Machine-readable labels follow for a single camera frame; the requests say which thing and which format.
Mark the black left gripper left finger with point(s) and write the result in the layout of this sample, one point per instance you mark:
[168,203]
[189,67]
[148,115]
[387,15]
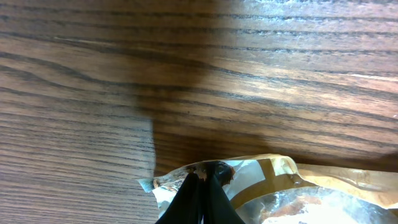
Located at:
[186,207]

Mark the brown white snack bag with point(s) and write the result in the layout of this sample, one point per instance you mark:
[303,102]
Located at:
[272,188]

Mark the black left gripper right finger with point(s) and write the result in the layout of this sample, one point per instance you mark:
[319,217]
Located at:
[217,208]

